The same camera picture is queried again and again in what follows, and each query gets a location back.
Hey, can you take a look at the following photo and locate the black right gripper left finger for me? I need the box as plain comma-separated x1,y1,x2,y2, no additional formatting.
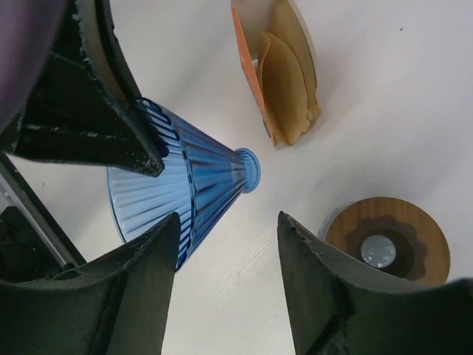
1,212,180,354

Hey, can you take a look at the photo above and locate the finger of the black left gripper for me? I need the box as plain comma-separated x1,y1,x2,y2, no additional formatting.
14,1,165,177

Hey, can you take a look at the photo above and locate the blue plastic coffee dripper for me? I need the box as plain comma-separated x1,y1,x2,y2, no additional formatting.
106,98,261,268

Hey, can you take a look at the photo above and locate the grey glass coffee server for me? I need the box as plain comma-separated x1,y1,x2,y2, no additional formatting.
317,208,344,240

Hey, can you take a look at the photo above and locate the orange coffee filter box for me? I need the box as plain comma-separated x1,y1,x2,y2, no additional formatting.
231,1,316,144

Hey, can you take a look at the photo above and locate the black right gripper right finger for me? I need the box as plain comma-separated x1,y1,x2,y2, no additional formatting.
277,212,472,354

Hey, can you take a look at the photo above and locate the brown wooden dripper ring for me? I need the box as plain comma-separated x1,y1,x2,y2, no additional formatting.
324,196,452,285

